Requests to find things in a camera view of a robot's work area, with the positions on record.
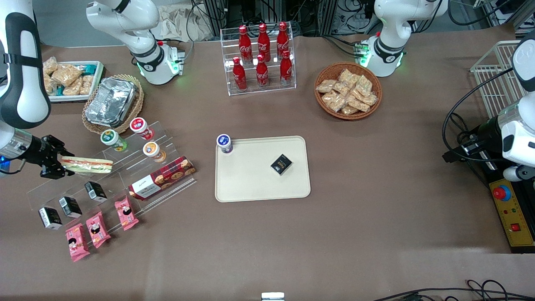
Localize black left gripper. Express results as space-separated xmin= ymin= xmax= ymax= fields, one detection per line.
xmin=442 ymin=116 xmax=504 ymax=166

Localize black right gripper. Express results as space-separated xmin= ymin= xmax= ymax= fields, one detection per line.
xmin=23 ymin=135 xmax=75 ymax=180

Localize sandwich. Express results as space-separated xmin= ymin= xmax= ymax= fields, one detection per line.
xmin=60 ymin=156 xmax=114 ymax=174

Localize cream plastic tray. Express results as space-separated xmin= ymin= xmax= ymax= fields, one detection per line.
xmin=214 ymin=135 xmax=311 ymax=203

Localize black tissue pack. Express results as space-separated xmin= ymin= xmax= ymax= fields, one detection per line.
xmin=84 ymin=181 xmax=108 ymax=204
xmin=58 ymin=196 xmax=83 ymax=219
xmin=38 ymin=207 xmax=63 ymax=230
xmin=270 ymin=154 xmax=293 ymax=176

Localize green lid yogurt cup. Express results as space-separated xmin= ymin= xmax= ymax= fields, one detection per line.
xmin=100 ymin=130 xmax=128 ymax=153

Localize white rectangular bin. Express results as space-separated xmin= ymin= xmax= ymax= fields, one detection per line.
xmin=42 ymin=61 xmax=105 ymax=103

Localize clear acrylic tiered stand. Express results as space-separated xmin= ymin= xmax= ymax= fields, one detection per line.
xmin=26 ymin=120 xmax=198 ymax=228

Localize pink snack packet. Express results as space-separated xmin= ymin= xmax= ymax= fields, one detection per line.
xmin=115 ymin=196 xmax=139 ymax=232
xmin=86 ymin=211 xmax=112 ymax=249
xmin=65 ymin=223 xmax=90 ymax=263

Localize aluminium foil container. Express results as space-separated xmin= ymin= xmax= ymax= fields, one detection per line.
xmin=85 ymin=77 xmax=139 ymax=128

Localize yellow control box red button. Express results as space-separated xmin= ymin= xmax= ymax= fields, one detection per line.
xmin=488 ymin=178 xmax=535 ymax=254

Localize red lid yogurt cup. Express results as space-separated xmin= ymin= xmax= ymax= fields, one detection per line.
xmin=129 ymin=117 xmax=155 ymax=141

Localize orange lid yogurt cup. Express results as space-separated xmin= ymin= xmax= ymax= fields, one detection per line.
xmin=143 ymin=141 xmax=167 ymax=163

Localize oval wicker basket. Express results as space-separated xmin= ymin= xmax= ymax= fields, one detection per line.
xmin=82 ymin=74 xmax=145 ymax=135

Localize red plaid cookie box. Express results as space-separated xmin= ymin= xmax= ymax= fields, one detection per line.
xmin=128 ymin=156 xmax=197 ymax=201

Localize round wicker basket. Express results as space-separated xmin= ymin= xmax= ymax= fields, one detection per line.
xmin=314 ymin=62 xmax=383 ymax=121

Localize blue lid yogurt cup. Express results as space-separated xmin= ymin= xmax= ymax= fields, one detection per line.
xmin=216 ymin=134 xmax=234 ymax=154

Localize crumpled beige cloth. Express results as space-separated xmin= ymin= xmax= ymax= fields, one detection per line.
xmin=151 ymin=3 xmax=216 ymax=42

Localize clear acrylic bottle rack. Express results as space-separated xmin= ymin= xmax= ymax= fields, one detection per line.
xmin=220 ymin=25 xmax=297 ymax=97

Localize red cola bottle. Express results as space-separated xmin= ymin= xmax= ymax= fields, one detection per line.
xmin=280 ymin=50 xmax=293 ymax=86
xmin=238 ymin=25 xmax=252 ymax=63
xmin=255 ymin=54 xmax=270 ymax=89
xmin=276 ymin=22 xmax=290 ymax=59
xmin=232 ymin=56 xmax=247 ymax=92
xmin=257 ymin=23 xmax=271 ymax=62

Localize short black looped cable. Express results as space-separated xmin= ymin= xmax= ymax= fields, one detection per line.
xmin=449 ymin=113 xmax=474 ymax=145

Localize long black arm cable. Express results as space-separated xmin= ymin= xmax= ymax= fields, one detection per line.
xmin=442 ymin=67 xmax=517 ymax=163

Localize white wire basket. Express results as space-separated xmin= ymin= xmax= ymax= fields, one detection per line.
xmin=470 ymin=40 xmax=528 ymax=120

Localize black cable bundle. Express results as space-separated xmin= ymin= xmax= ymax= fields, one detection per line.
xmin=372 ymin=279 xmax=535 ymax=301

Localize black base cables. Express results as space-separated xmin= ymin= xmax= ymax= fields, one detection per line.
xmin=324 ymin=34 xmax=362 ymax=58

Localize aluminium frame rack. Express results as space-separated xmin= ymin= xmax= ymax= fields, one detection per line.
xmin=203 ymin=0 xmax=335 ymax=37

